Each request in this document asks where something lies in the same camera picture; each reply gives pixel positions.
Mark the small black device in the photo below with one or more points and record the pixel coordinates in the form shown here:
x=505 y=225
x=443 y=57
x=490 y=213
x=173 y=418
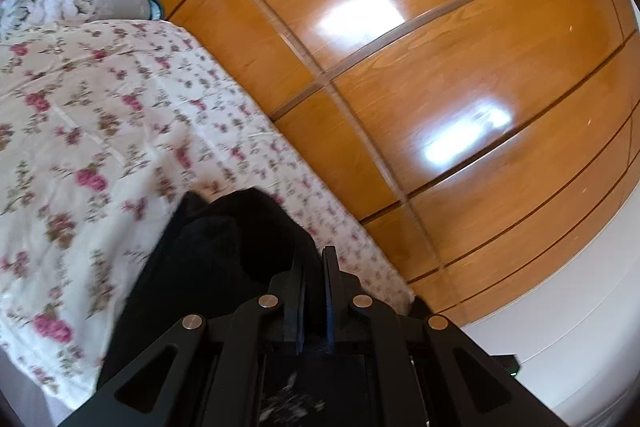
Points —
x=509 y=364

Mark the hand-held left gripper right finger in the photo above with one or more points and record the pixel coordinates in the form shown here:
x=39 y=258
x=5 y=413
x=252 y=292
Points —
x=330 y=307

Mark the floral bedspread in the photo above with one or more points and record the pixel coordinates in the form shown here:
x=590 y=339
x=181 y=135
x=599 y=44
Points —
x=100 y=132

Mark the black pants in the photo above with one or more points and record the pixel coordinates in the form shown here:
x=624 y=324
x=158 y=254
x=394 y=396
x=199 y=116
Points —
x=225 y=247

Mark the teal cushion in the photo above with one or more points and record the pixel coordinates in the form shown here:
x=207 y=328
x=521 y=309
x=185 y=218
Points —
x=155 y=4

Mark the wooden wardrobe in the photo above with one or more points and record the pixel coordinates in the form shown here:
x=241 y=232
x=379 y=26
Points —
x=425 y=82

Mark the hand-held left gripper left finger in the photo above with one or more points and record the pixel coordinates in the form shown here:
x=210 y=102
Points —
x=299 y=309

